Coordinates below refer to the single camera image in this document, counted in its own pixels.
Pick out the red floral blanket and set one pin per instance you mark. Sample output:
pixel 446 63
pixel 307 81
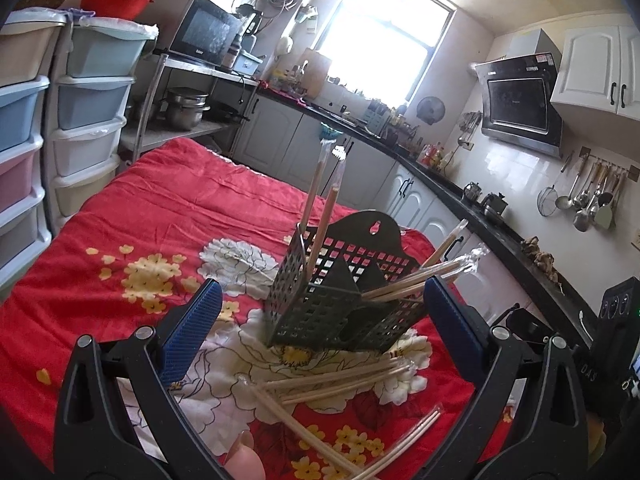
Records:
pixel 175 195

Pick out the blue knife rack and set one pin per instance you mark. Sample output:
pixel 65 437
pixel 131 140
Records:
pixel 378 117

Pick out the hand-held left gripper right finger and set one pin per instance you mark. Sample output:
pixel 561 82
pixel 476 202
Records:
pixel 452 320

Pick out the row of hanging cooking utensils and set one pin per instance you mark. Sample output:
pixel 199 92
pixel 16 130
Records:
pixel 592 192

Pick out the brown wicker basket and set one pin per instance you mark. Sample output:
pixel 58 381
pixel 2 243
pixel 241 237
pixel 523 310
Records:
pixel 42 0

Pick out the black range hood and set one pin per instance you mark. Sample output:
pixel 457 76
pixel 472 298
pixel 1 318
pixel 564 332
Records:
pixel 517 105

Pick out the dried root pile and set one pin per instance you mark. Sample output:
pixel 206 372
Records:
pixel 540 260

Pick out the black perforated utensil holder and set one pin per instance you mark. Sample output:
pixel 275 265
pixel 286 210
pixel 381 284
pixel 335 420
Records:
pixel 310 310

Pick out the pile of chopsticks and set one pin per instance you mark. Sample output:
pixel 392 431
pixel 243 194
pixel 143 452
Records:
pixel 320 391

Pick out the person's left hand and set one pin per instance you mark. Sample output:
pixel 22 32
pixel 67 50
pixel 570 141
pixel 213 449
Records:
pixel 245 462

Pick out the kitchen window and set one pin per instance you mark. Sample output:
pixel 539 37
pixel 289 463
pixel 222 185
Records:
pixel 380 40

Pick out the small blue hanging basket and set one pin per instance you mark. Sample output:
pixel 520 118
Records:
pixel 330 132

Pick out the pastel plastic drawer tower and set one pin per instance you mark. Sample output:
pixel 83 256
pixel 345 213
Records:
pixel 20 125
pixel 90 105

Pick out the metal shelf rack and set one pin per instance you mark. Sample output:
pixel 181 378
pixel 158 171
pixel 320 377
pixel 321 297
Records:
pixel 175 132

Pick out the small metal teapot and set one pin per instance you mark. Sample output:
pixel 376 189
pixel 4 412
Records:
pixel 471 192

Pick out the metal mesh strainer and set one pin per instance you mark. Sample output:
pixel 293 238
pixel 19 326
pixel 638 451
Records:
pixel 548 202

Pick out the black electric kettle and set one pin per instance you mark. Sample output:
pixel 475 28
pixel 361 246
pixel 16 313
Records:
pixel 250 20

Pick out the group of condiment bottles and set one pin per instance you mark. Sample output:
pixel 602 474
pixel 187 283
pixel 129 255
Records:
pixel 434 156

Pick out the dark metal teapot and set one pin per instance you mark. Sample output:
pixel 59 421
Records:
pixel 494 205

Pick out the light blue plastic container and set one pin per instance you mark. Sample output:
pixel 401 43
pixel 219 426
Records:
pixel 247 64

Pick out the black frying pan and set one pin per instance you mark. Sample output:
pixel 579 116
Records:
pixel 227 112

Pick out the black microwave oven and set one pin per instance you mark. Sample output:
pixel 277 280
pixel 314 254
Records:
pixel 202 32

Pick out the white wall cabinet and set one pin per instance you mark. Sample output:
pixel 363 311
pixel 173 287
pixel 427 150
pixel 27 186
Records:
pixel 592 70

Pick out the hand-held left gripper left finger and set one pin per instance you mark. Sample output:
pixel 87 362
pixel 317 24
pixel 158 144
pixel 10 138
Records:
pixel 192 330

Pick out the wooden cutting board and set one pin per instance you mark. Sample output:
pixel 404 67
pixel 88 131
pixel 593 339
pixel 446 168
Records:
pixel 315 72

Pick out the black kitchen countertop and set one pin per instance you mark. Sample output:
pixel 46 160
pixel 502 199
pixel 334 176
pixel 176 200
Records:
pixel 500 240

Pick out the stainless steel pot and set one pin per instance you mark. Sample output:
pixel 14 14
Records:
pixel 185 110

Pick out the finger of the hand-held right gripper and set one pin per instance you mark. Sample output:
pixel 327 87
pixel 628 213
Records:
pixel 522 327

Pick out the small round fan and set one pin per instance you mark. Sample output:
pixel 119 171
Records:
pixel 430 110

